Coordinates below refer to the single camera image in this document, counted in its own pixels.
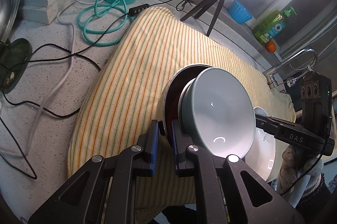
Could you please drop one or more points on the blue silicone cup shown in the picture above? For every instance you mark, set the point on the blue silicone cup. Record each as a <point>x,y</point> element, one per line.
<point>239,13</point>

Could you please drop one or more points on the green dish soap bottle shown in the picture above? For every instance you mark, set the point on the green dish soap bottle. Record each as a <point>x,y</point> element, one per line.
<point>272,25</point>

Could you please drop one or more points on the white ceramic bowl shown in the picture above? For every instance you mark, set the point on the white ceramic bowl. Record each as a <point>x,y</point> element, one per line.
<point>218,114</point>

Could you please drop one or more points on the large stainless steel bowl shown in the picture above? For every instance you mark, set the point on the large stainless steel bowl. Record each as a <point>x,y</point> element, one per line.
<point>167,107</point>

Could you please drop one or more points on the gloved hand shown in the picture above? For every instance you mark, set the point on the gloved hand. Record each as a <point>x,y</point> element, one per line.
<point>298,173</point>

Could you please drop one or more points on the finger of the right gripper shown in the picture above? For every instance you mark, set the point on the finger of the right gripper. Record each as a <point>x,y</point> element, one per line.
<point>268,124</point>

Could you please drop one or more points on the black inline remote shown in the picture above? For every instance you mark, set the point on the black inline remote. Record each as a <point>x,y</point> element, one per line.
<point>138,9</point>

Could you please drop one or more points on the yellow striped cloth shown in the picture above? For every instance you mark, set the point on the yellow striped cloth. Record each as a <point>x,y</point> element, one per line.
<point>122,101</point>

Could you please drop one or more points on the steel pot lid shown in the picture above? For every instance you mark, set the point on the steel pot lid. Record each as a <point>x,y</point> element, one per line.
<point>9,9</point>

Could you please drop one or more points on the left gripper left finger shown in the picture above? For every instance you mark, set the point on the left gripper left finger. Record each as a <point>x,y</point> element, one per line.
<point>103,189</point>

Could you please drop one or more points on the orange fruit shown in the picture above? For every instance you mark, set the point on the orange fruit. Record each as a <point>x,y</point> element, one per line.
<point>270,46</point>

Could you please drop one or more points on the dark green suction holder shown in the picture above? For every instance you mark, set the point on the dark green suction holder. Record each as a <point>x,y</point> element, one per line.
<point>13,62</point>

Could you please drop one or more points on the white leaf-pattern plate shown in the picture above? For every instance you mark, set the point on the white leaf-pattern plate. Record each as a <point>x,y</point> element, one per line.
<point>261,155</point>

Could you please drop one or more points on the red steel bowl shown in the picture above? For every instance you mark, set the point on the red steel bowl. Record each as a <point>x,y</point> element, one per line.
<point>184,92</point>

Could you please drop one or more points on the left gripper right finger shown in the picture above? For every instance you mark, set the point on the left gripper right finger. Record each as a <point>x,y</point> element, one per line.
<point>227,190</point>

